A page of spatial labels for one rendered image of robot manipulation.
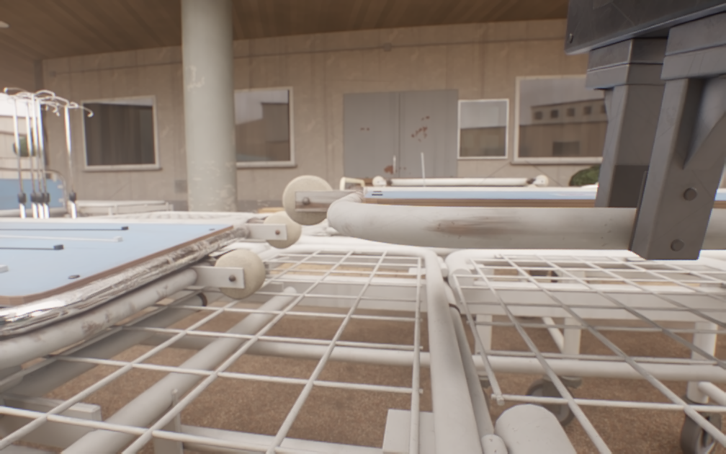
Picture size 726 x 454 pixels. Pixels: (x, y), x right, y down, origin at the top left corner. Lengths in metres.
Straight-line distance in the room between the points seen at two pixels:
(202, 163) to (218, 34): 1.56
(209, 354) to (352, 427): 0.68
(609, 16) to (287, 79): 6.76
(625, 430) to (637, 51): 1.13
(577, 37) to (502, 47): 6.52
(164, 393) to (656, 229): 0.40
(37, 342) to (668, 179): 0.42
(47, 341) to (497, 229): 0.34
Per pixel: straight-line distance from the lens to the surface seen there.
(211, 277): 0.50
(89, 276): 0.43
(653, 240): 0.21
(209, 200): 4.79
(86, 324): 0.40
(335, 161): 6.44
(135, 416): 0.40
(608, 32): 0.23
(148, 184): 8.11
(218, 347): 0.50
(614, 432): 1.26
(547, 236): 0.20
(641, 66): 0.24
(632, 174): 0.24
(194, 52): 5.09
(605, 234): 0.21
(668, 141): 0.20
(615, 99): 0.24
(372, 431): 1.09
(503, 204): 0.26
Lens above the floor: 0.63
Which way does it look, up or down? 6 degrees down
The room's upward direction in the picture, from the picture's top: straight up
